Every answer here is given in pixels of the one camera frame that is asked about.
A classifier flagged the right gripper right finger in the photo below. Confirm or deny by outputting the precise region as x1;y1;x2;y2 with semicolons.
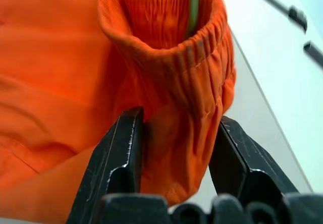
208;115;300;205

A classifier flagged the orange cloth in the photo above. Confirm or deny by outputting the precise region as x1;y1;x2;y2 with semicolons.
0;0;238;224

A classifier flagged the orange black reacher grabber tool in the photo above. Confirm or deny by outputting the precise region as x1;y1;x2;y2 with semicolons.
244;0;309;34

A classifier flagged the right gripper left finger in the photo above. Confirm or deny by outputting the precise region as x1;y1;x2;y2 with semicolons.
66;106;145;224

